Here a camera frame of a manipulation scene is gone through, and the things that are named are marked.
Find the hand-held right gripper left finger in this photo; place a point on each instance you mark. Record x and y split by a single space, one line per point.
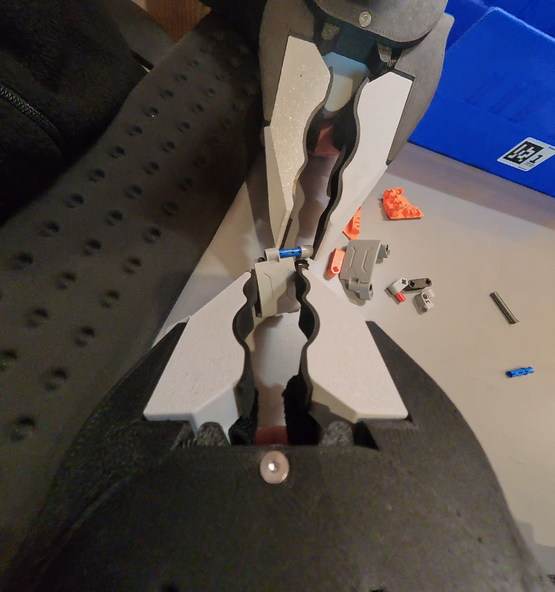
199 370

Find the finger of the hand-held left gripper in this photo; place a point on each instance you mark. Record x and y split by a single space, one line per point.
287 120
379 129

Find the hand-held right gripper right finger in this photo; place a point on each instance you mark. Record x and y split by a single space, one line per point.
356 370

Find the small orange liftarm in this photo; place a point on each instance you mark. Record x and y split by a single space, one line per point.
334 264

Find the blue connector pin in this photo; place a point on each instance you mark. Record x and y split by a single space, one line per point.
287 252
520 372

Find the person's left hand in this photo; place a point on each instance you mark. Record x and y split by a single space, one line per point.
324 139

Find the orange toy part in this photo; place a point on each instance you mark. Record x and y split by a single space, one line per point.
402 205
353 225

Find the grey small connector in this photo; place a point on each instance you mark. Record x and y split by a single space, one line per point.
426 300

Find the grey toy part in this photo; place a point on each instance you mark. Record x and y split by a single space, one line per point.
362 264

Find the black short liftarm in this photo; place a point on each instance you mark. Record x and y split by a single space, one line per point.
419 283

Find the blue plastic bin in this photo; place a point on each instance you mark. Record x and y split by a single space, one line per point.
508 83

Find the black foam pad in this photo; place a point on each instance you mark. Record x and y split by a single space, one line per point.
102 259

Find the black connector pin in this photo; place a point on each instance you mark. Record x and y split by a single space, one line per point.
504 307

